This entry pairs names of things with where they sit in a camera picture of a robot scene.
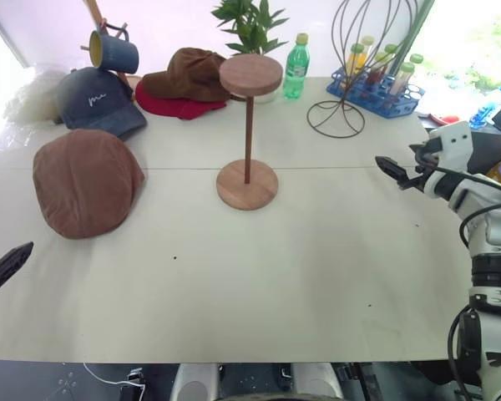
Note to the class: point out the green leafy plant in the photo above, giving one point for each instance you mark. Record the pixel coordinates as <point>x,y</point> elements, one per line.
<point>250,25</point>

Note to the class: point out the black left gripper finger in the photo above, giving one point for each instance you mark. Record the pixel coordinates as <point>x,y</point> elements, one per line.
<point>12,263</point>

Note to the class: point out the navy denim baseball cap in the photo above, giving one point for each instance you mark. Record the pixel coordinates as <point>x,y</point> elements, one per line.
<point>96,104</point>

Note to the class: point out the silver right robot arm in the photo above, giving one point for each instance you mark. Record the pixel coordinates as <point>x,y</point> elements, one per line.
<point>492,234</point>

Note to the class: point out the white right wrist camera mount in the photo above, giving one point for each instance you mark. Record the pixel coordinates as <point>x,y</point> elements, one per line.
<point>455,142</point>

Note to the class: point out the wooden hat stand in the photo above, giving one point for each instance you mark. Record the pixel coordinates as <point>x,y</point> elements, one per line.
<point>248,125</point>

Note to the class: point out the red baseball cap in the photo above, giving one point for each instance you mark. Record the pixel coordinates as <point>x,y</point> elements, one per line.
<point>167,106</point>

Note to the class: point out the green plastic bottle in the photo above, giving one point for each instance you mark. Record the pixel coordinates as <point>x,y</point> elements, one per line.
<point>295,71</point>

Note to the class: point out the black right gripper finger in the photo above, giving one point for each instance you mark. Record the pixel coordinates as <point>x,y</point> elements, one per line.
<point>421,149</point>
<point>390,168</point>

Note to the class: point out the blue test tube rack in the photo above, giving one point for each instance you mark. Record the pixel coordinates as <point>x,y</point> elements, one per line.
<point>371,98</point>

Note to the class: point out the red object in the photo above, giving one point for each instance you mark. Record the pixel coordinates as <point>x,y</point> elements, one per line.
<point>442,119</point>

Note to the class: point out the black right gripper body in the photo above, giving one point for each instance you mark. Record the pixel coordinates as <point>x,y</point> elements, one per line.
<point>415,177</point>

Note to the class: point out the red liquid test tube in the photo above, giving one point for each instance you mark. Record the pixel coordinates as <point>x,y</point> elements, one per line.
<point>376,71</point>

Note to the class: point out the brown liquid test tube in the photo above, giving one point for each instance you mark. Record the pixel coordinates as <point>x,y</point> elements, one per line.
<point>402,79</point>

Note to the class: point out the white fluffy material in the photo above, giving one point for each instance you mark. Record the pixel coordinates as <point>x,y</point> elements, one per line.
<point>31,98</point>

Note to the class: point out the yellow liquid test tube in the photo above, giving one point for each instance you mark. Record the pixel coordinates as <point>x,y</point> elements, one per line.
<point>359,56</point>

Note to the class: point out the grey rounded shape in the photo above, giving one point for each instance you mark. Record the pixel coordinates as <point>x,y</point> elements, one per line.
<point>194,383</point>
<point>317,382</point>

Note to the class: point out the blue mug yellow inside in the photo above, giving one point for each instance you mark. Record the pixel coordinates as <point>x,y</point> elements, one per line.
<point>114,52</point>

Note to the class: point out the pinkish brown flat cap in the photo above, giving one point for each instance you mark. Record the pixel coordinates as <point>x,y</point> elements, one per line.
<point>87,184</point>

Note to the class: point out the wooden mug tree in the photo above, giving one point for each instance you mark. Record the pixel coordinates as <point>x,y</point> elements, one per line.
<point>95,12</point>

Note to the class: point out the green capped test tube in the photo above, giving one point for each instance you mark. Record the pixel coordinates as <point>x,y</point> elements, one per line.
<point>390,52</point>
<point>416,59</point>

